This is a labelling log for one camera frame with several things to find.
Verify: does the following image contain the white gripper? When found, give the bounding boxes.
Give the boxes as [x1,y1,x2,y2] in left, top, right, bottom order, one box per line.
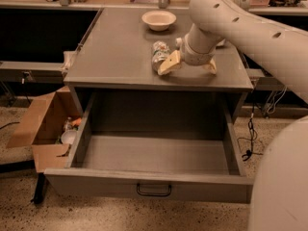
[158,43,217,75]

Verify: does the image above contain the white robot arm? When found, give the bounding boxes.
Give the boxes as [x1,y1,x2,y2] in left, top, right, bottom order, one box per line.
[158,0,308,231]

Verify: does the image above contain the grey cabinet with top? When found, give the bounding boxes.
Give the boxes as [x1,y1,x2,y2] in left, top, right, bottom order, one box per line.
[64,7,252,112]

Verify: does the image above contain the open grey top drawer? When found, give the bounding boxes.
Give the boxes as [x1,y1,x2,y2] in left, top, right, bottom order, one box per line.
[45,90,253,203]

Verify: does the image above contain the white paper bowl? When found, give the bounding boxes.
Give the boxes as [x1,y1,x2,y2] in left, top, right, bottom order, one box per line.
[141,11,176,32]

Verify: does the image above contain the orange item in box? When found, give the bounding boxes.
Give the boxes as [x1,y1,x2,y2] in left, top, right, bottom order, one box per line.
[71,117,82,127]

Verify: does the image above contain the white plate in box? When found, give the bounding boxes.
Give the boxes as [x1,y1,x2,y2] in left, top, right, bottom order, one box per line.
[61,130,77,144]

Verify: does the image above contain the brown cardboard box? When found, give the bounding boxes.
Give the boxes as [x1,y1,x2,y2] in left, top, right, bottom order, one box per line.
[7,87,81,173]

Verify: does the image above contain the black table leg foot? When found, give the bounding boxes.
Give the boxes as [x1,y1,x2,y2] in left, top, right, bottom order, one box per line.
[31,173,46,205]

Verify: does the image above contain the white cables at wall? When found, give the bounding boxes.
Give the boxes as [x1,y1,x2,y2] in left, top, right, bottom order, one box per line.
[263,85,288,116]

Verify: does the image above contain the black cable on floor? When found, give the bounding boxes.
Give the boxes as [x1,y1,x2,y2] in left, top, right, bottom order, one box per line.
[237,104,264,162]

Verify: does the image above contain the black drawer handle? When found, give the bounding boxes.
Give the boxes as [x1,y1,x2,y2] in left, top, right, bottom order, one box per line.
[136,184,172,197]

